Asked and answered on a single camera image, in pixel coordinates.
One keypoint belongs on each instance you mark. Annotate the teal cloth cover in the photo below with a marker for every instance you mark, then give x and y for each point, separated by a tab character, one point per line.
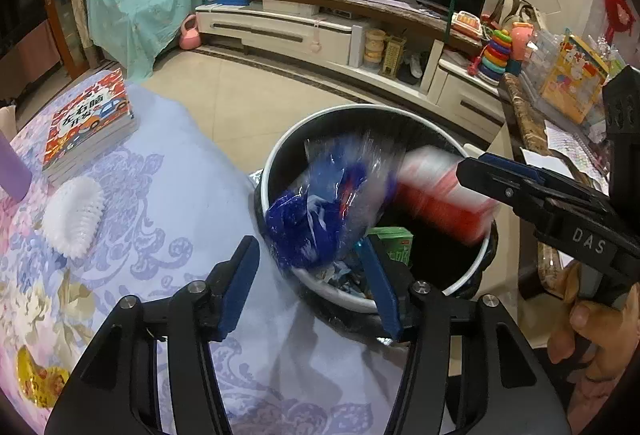
135	10

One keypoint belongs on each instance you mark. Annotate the rainbow stacking rings toy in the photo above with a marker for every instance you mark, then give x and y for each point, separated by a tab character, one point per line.
496	55

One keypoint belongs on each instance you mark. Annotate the black bin with white rim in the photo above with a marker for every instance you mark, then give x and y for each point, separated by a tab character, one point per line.
440	265

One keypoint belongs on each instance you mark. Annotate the white paper sheet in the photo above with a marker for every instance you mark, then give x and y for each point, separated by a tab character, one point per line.
545	162

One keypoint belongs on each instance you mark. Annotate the metal grater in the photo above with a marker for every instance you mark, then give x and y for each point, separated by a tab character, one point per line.
393	57

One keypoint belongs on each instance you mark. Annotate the white television cabinet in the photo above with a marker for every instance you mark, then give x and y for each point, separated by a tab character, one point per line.
280	27

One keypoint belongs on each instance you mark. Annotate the marble top side table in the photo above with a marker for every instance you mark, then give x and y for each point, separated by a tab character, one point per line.
520	115

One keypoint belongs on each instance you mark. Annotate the yellow cartoon picture box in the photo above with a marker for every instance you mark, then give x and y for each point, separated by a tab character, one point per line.
572	80

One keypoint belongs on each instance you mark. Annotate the printed notebook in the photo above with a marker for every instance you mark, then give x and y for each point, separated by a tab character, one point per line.
575	147

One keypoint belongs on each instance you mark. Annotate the red white carton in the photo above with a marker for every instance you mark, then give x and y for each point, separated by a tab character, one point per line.
440	205

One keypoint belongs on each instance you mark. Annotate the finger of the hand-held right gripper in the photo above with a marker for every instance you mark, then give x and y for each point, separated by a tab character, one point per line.
555	185
500	190

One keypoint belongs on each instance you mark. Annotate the pink kettlebell toy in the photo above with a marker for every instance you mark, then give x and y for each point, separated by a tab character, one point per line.
189	37

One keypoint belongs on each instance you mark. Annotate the yellow snack packet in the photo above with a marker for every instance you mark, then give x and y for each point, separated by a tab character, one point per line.
42	377

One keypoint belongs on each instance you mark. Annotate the clear plastic storage boxes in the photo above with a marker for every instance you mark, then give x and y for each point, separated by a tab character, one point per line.
537	65

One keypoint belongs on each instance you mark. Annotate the person's right hand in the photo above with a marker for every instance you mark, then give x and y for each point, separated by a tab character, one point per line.
605	340

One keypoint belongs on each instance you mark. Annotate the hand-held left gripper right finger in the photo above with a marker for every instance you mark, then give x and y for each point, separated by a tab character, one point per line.
382	295

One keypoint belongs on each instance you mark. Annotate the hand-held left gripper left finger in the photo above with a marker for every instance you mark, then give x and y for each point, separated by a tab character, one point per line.
237	285

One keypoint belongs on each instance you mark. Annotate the blue white plastic wrapper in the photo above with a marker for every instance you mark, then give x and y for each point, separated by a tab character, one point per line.
300	230

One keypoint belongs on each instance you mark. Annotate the green carton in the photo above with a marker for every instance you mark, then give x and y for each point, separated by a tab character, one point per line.
395	245

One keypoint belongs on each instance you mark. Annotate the person's right forearm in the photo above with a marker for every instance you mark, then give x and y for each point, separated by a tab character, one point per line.
605	397

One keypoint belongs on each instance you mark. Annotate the purple bottle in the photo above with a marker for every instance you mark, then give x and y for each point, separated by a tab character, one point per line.
12	170

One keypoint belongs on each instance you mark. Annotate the picture book stack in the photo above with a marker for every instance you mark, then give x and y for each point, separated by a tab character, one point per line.
87	125

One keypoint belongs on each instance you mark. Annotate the white shoe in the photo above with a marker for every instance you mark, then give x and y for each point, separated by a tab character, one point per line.
416	65

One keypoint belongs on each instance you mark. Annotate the red toy cash register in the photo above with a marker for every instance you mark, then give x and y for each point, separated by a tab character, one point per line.
467	24

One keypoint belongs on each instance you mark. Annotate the striped bag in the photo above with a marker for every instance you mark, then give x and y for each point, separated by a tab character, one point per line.
515	10

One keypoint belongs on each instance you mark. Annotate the white scrub brush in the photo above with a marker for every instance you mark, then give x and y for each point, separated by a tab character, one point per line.
72	217

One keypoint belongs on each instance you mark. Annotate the stacked round containers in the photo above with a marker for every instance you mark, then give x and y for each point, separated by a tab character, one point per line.
374	47

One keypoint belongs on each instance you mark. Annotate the red paper wall decoration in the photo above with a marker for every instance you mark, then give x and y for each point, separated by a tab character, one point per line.
617	12

